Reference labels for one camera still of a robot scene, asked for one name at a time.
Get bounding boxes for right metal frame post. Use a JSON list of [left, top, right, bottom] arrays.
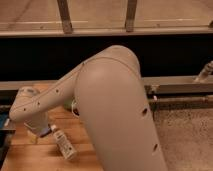
[[125, 0, 137, 32]]

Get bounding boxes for metal frame post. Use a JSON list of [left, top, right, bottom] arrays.
[[57, 0, 73, 34], [125, 0, 137, 32]]

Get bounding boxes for left metal frame post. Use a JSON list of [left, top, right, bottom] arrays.
[[57, 0, 73, 34]]

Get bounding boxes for grey metal rail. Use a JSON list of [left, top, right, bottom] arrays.
[[142, 76, 213, 95]]

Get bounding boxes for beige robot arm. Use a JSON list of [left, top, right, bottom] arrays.
[[9, 45, 168, 171]]

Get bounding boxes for white plastic bottle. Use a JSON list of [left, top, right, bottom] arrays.
[[51, 125, 77, 161]]

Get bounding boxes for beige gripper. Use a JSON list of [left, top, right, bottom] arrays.
[[24, 113, 50, 136]]

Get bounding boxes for blue sponge cloth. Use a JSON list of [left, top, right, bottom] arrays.
[[39, 129, 51, 138]]

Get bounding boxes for wooden cutting board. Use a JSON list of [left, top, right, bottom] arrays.
[[0, 83, 104, 171]]

